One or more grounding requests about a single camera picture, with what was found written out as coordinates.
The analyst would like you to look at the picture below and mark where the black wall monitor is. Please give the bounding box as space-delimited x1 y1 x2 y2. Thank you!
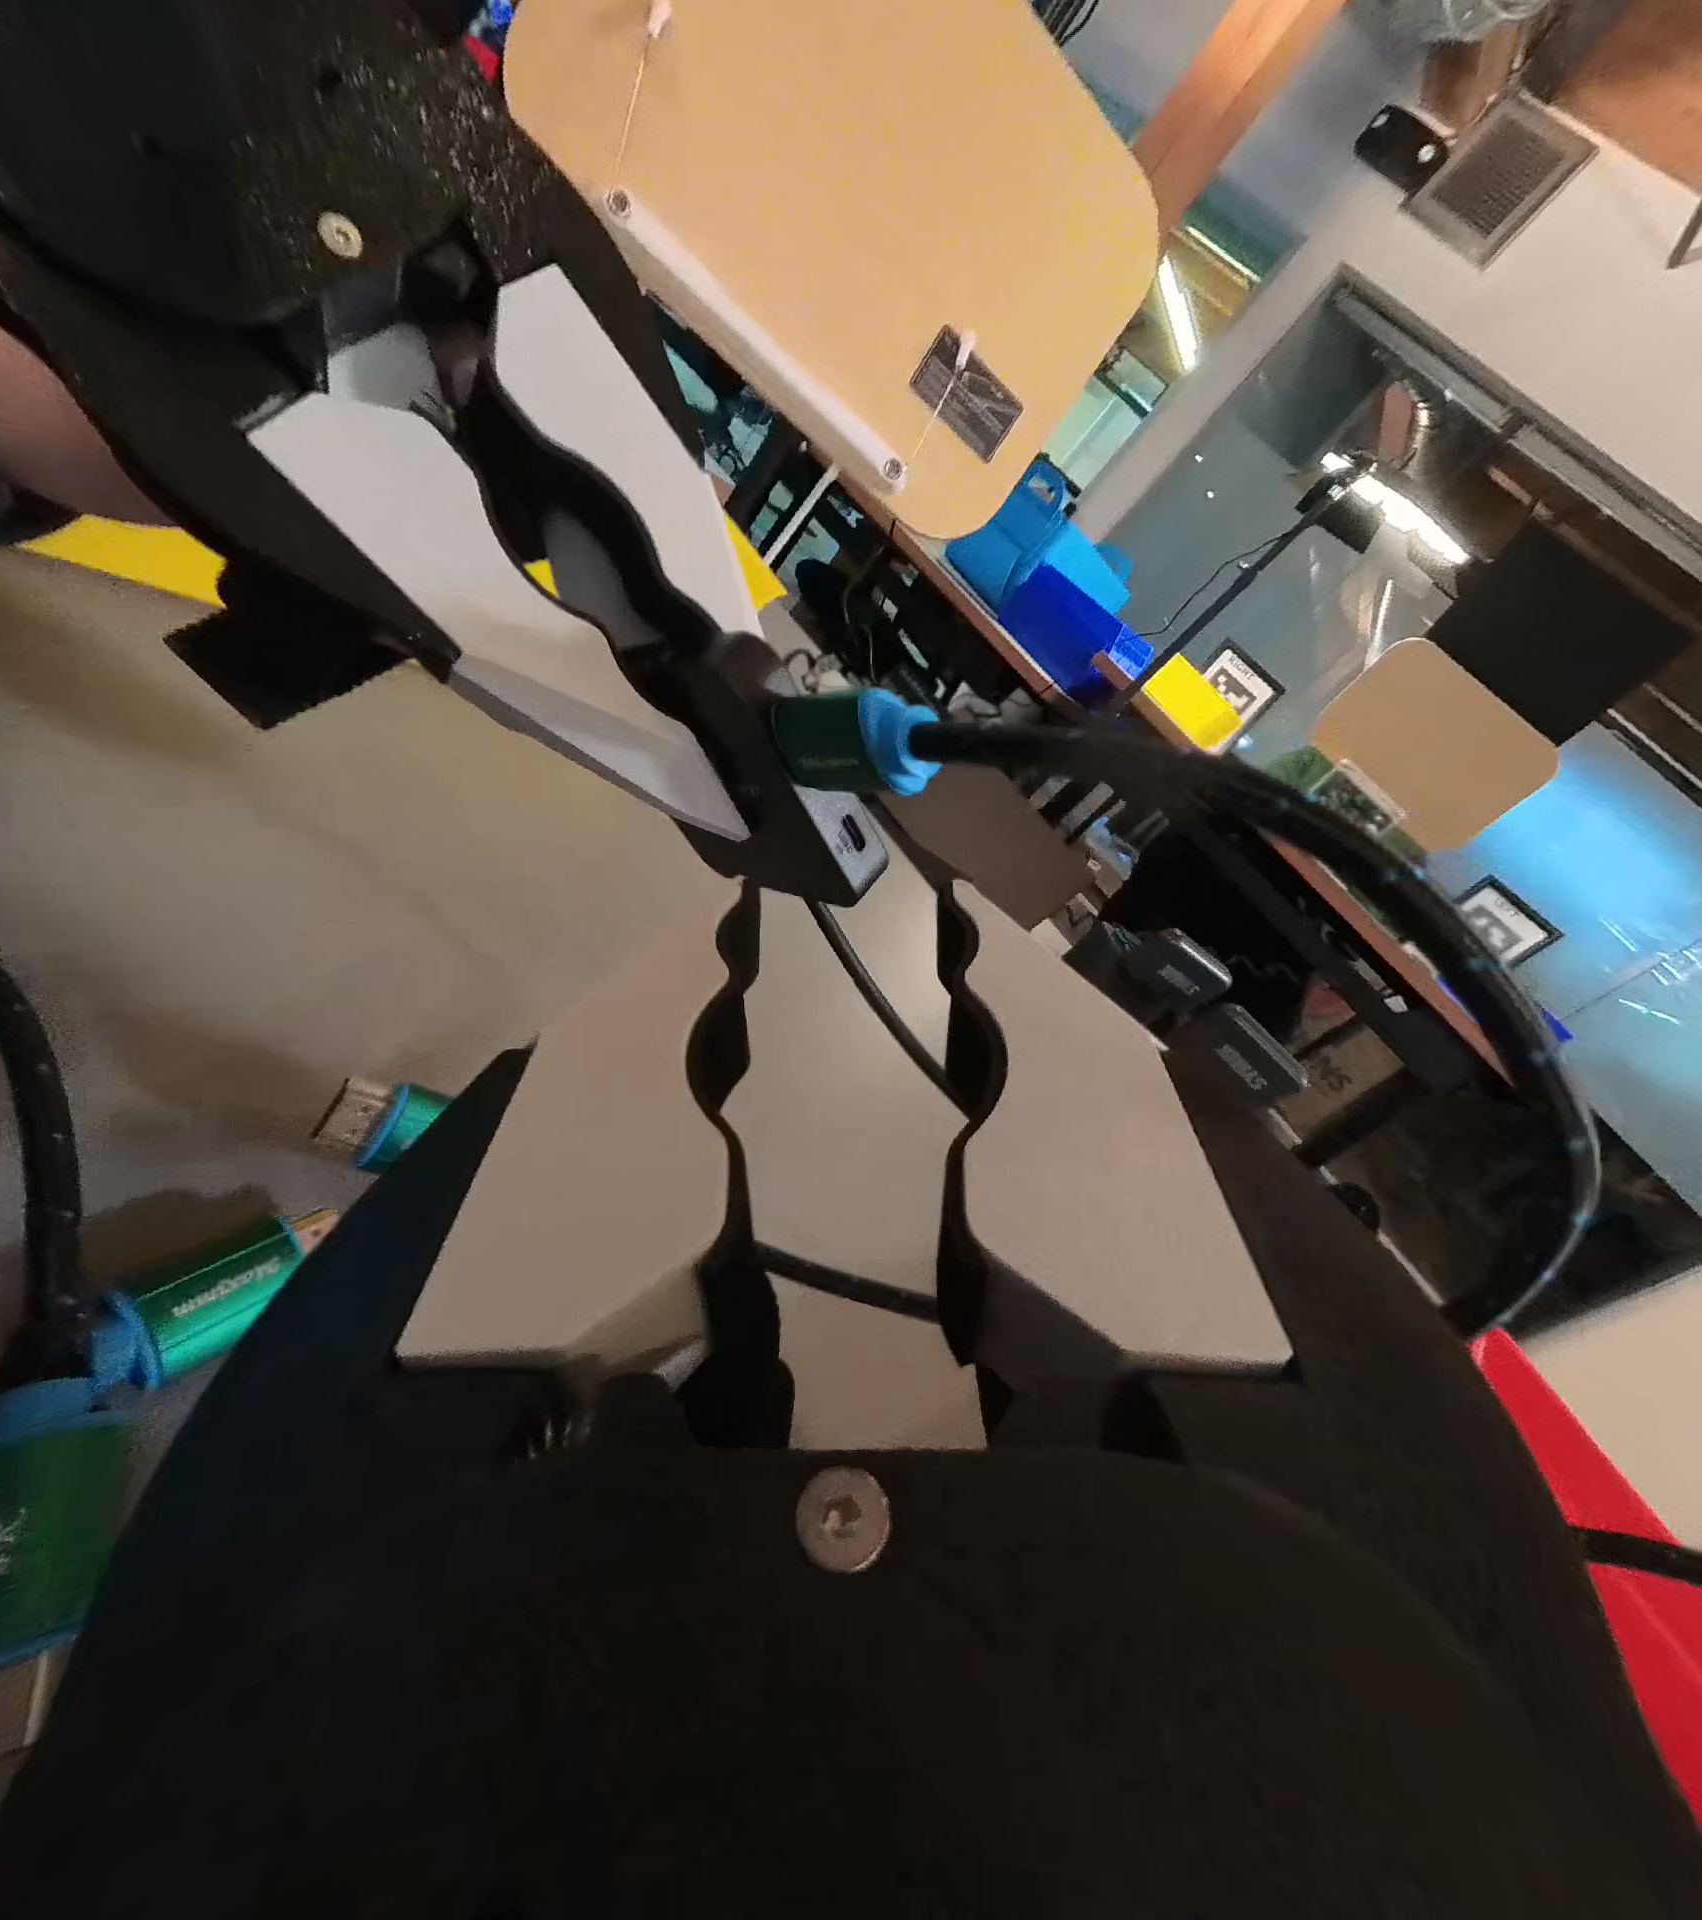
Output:
1419 525 1700 739

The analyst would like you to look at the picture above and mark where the framed marker tag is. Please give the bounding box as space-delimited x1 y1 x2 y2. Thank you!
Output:
1450 875 1562 962
1198 643 1287 739

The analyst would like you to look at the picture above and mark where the red plastic bin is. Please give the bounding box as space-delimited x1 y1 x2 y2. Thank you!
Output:
1472 1327 1702 1920

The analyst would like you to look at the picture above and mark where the thin black hub cable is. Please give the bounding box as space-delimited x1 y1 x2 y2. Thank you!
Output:
751 900 980 1327

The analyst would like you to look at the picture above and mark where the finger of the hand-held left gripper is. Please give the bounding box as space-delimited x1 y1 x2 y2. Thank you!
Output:
468 258 778 663
238 392 759 847

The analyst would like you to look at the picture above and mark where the wooden post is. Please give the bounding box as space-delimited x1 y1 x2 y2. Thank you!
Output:
1132 0 1356 229

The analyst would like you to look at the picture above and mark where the black USB hub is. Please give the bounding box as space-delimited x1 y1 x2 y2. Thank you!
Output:
669 631 896 910
767 683 1605 1340

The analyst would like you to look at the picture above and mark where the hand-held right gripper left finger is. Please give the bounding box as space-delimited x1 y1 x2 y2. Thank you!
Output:
391 882 799 1450

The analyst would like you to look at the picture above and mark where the yellow plastic bin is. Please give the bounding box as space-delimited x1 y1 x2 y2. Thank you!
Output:
1135 652 1250 753

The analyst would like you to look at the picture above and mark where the person's left hand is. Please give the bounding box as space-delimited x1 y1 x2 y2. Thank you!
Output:
0 195 181 529

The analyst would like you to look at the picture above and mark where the light blue caddy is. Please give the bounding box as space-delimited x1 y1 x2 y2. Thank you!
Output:
944 457 1138 619

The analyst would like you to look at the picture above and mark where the wooden board with black label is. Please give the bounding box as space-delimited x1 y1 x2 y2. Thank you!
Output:
502 0 1166 542

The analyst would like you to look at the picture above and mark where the wooden board on clear stand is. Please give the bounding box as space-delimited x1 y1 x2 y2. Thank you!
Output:
1308 636 1562 850

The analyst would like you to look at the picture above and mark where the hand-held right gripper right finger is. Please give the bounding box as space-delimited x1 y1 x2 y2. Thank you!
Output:
932 882 1299 1455

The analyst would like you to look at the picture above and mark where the wall air vent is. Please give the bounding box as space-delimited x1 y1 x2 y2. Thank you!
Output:
1398 82 1603 271

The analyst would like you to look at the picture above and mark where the studio lamp on stand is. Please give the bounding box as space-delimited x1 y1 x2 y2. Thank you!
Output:
1127 450 1393 649

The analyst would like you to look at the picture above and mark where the dark blue plastic bin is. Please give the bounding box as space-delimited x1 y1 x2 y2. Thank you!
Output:
1000 562 1159 708

